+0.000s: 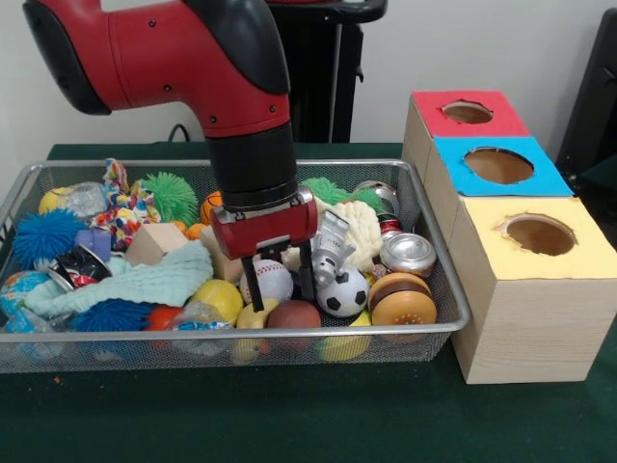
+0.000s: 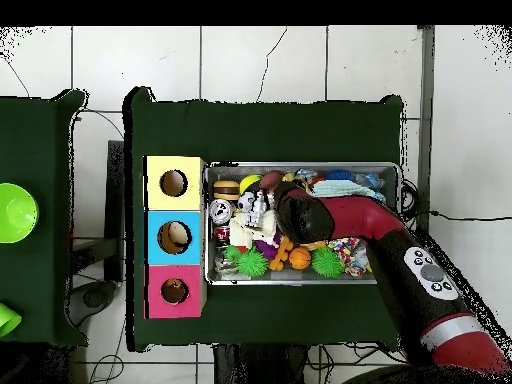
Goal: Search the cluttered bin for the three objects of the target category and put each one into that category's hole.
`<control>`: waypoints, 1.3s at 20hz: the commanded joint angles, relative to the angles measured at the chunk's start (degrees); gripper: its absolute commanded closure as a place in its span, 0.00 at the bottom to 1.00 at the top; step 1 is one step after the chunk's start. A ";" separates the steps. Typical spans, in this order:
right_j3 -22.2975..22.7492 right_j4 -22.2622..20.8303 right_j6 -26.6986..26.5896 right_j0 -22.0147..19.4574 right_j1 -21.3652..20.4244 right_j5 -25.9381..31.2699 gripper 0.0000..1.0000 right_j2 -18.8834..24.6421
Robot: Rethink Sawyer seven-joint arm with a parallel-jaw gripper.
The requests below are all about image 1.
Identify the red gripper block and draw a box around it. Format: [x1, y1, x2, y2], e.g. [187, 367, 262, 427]
[209, 195, 320, 313]

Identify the wooden box with three holes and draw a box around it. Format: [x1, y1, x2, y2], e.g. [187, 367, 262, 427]
[402, 89, 617, 386]

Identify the white baseball toy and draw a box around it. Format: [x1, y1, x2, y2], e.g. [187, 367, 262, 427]
[239, 259, 295, 305]

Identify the yellow plush toy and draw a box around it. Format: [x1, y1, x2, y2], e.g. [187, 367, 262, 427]
[235, 297, 281, 330]

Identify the wooden cube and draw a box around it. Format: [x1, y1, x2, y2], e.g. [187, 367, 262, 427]
[200, 225, 245, 285]

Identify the silver robot figure toy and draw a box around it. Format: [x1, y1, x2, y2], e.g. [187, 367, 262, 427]
[310, 209, 357, 290]

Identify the black and white soccer ball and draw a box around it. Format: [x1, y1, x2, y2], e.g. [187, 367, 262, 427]
[316, 266, 371, 318]

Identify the cream knitted cloth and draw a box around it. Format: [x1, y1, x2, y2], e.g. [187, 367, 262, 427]
[282, 199, 382, 277]

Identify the orange basketball toy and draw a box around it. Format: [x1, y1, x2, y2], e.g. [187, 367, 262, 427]
[201, 191, 227, 227]

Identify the wooden toy hamburger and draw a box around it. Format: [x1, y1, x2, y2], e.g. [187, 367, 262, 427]
[368, 272, 439, 339]

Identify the crushed silver drink can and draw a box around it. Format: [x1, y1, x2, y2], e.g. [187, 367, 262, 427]
[379, 232, 439, 277]

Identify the mint green knitted cloth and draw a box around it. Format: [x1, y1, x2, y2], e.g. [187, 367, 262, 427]
[23, 239, 215, 317]

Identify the dark green table cloth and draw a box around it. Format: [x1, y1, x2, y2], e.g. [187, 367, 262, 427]
[573, 153, 617, 235]
[0, 141, 617, 463]

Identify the blue spiky rubber ball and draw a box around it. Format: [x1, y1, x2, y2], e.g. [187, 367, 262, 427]
[12, 209, 91, 270]

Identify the black flat panel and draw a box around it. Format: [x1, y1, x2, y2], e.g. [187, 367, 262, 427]
[554, 7, 617, 170]

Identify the silver wire mesh bin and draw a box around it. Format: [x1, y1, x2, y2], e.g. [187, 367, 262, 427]
[0, 158, 472, 375]

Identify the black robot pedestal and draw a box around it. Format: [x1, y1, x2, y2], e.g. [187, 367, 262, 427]
[267, 0, 389, 145]

